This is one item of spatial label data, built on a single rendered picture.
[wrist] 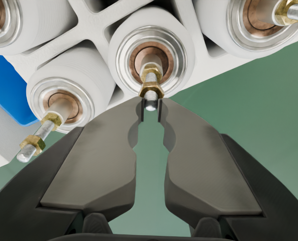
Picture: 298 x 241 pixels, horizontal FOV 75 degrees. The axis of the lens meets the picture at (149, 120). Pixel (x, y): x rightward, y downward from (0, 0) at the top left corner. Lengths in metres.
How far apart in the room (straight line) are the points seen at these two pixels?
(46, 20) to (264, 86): 0.49
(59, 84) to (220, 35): 0.18
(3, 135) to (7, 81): 0.12
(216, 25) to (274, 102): 0.42
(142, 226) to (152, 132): 0.52
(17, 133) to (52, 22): 0.31
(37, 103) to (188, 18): 0.21
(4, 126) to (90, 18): 0.32
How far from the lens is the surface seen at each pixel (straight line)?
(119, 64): 0.21
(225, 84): 0.53
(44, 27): 0.26
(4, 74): 0.53
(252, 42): 0.23
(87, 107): 0.24
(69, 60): 0.26
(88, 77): 0.24
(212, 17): 0.22
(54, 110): 0.23
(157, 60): 0.19
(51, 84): 0.25
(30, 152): 0.19
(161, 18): 0.21
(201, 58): 0.29
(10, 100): 0.50
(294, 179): 0.86
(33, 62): 0.33
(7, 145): 0.50
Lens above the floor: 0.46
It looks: 57 degrees down
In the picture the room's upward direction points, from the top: 178 degrees counter-clockwise
